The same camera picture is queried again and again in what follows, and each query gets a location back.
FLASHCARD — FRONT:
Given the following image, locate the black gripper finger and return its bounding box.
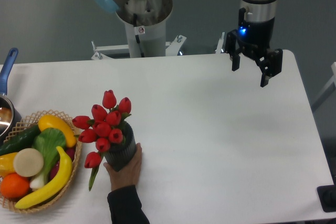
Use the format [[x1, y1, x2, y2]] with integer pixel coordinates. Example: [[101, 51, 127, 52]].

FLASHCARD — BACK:
[[225, 29, 241, 71], [256, 48, 283, 87]]

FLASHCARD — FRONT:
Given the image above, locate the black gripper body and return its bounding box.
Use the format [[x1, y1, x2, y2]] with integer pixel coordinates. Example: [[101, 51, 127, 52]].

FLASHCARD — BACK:
[[237, 7, 275, 62]]

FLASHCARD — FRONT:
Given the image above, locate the red tulip bouquet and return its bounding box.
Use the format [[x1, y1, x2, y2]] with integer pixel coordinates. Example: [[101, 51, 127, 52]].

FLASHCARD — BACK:
[[72, 90, 132, 190]]

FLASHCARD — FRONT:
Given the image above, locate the dark grey ribbed vase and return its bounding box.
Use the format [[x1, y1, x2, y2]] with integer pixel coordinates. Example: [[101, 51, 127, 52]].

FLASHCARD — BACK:
[[104, 123, 137, 172]]

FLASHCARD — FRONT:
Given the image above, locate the dark sleeved forearm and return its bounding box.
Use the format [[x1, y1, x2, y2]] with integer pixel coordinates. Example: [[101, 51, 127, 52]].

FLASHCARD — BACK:
[[107, 185, 150, 224]]

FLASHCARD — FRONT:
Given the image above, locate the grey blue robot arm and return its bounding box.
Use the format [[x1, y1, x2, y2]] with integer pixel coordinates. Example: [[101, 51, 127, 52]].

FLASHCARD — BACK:
[[94, 0, 283, 87]]

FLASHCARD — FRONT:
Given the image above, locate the person's hand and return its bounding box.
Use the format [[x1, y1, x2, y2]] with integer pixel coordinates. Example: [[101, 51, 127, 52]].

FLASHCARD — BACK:
[[103, 143, 142, 191]]

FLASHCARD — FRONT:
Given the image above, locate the black device at edge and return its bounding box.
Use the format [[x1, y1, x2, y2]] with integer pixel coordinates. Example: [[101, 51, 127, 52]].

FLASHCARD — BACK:
[[317, 185, 335, 212]]

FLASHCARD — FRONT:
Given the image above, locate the dark red vegetable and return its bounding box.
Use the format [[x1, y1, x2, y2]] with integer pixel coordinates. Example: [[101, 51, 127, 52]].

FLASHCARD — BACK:
[[49, 147, 76, 180]]

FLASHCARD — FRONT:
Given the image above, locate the yellow banana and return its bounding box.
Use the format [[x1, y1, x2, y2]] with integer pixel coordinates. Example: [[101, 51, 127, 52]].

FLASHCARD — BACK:
[[15, 146, 72, 209]]

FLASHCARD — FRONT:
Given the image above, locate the green bok choy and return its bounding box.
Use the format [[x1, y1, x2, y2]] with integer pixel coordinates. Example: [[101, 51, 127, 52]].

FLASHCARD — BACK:
[[30, 127, 66, 190]]

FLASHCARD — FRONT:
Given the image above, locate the woven wicker basket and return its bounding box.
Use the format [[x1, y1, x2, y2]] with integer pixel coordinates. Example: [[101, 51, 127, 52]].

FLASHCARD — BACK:
[[1, 110, 82, 214]]

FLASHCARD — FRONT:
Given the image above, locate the green cucumber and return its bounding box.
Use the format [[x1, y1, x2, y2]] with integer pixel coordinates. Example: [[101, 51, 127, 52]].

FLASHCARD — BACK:
[[1, 125, 40, 156]]

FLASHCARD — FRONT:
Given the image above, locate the yellow bell pepper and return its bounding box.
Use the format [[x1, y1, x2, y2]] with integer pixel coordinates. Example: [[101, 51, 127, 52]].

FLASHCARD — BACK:
[[0, 152, 18, 178]]

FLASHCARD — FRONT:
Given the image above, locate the orange fruit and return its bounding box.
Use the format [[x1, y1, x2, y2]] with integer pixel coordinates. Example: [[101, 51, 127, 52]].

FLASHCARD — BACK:
[[1, 173, 30, 198]]

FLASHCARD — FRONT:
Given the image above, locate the white frame at right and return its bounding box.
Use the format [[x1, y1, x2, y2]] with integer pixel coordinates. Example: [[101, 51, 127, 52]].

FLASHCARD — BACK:
[[311, 62, 335, 113]]

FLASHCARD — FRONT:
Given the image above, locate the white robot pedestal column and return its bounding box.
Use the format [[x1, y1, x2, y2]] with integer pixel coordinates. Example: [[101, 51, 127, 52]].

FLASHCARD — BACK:
[[117, 0, 173, 58]]

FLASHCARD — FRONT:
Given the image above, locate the blue handled saucepan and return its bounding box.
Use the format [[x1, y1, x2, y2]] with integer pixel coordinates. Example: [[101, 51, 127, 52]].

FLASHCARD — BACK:
[[1, 48, 22, 145]]

